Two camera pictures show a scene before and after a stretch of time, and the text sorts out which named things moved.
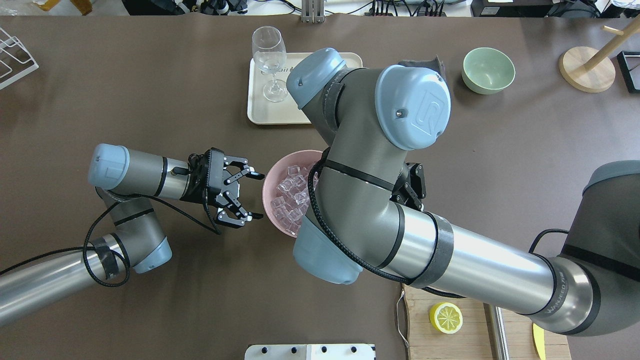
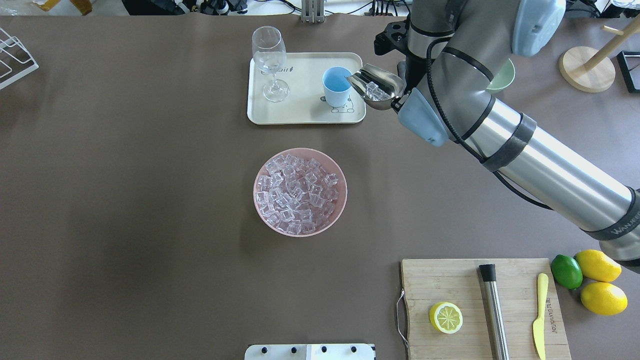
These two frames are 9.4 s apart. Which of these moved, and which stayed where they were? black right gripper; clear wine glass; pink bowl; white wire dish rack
Moved: black right gripper
Stayed: clear wine glass; white wire dish rack; pink bowl
